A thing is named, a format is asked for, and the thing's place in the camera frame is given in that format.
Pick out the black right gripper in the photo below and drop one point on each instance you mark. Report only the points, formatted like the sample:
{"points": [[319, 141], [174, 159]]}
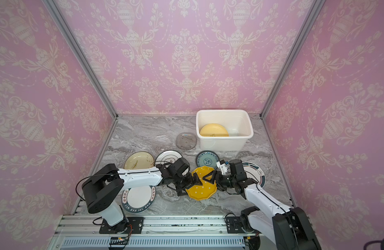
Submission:
{"points": [[219, 180]]}

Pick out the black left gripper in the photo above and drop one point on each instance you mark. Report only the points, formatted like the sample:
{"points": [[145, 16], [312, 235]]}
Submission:
{"points": [[197, 181]]}

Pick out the yellow polka dot plate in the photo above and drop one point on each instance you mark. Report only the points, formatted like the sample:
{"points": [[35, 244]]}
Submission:
{"points": [[204, 191]]}

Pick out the white plate green red rim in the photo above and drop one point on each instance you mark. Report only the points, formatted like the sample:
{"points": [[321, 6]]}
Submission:
{"points": [[255, 172]]}

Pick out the pale yellow bear plate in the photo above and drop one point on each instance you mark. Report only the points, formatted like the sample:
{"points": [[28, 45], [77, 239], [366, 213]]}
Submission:
{"points": [[214, 130]]}

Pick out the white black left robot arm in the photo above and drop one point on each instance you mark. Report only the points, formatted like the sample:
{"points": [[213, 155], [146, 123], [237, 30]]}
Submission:
{"points": [[101, 189]]}

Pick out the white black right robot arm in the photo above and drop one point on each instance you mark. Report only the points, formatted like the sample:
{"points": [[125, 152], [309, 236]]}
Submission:
{"points": [[287, 227]]}

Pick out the white plastic bin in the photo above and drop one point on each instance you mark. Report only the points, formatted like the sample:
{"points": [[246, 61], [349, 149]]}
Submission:
{"points": [[236, 121]]}

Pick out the teal blue floral plate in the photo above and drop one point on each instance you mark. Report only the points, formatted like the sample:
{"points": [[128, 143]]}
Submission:
{"points": [[207, 158]]}

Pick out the white plate with quatrefoil border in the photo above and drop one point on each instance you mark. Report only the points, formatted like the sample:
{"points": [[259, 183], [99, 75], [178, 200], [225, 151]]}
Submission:
{"points": [[167, 157]]}

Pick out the clear glass plate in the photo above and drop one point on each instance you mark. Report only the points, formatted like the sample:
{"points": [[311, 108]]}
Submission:
{"points": [[186, 141]]}

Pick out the beige plate with wheat sprig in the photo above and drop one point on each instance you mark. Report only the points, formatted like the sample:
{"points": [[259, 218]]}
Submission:
{"points": [[139, 160]]}

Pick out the white plate teal lettered rim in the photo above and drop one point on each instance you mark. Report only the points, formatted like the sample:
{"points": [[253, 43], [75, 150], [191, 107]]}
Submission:
{"points": [[137, 200]]}

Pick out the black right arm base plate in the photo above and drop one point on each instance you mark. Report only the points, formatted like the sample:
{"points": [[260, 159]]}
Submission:
{"points": [[234, 225]]}

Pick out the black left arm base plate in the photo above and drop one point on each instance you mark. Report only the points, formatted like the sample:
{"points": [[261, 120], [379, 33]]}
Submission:
{"points": [[130, 225]]}

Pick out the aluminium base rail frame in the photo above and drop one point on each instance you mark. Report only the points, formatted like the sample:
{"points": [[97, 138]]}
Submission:
{"points": [[159, 231]]}

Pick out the aluminium right corner post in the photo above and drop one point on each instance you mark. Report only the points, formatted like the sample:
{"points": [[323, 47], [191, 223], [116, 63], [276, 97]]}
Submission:
{"points": [[313, 13]]}

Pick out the aluminium corner post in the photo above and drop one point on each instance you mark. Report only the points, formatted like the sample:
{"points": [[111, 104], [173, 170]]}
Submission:
{"points": [[72, 42], [313, 13]]}

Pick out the aluminium left corner post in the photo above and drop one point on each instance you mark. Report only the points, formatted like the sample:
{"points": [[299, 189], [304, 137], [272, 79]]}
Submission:
{"points": [[72, 42]]}

